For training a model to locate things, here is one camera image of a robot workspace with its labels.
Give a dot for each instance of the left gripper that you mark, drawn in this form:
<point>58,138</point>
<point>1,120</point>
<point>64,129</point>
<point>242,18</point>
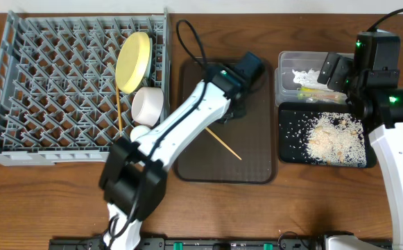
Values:
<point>238,112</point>

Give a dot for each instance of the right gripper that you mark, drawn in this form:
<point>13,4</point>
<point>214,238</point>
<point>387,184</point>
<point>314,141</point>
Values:
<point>342,64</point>

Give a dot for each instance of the white tissue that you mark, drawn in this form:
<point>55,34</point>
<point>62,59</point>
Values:
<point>308,79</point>

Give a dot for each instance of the green orange snack wrapper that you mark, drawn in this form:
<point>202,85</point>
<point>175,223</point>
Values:
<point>314,96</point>

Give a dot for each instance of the wooden chopstick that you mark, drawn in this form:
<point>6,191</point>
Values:
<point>119,111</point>
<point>222,143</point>

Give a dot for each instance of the white round bowl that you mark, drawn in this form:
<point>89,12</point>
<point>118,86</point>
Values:
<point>147,105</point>

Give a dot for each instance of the white cup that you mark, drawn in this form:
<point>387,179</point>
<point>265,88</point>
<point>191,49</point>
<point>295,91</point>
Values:
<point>139,131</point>

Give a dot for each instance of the yellow round plate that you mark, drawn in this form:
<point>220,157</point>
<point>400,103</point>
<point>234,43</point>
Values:
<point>132,62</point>

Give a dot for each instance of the light blue bowl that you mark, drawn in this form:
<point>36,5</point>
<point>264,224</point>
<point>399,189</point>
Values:
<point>148,68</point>

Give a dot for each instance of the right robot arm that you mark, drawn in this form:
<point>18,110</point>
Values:
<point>370,82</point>

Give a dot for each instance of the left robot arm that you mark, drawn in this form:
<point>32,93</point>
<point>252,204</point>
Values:
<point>134,177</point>

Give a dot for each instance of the black waste tray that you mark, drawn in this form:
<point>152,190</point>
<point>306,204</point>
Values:
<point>291,139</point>

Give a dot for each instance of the clear plastic bin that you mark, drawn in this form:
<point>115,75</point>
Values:
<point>285,89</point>

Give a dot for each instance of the brown serving tray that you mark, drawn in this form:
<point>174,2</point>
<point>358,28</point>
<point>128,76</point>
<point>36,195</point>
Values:
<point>252,137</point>

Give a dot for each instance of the spilled rice pile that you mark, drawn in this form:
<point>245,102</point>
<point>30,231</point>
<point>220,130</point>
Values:
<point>336,139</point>

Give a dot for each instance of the grey plastic dish rack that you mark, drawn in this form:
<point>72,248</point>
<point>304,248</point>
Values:
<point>57,85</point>

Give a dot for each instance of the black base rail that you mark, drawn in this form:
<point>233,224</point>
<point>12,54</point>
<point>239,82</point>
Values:
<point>162,244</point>

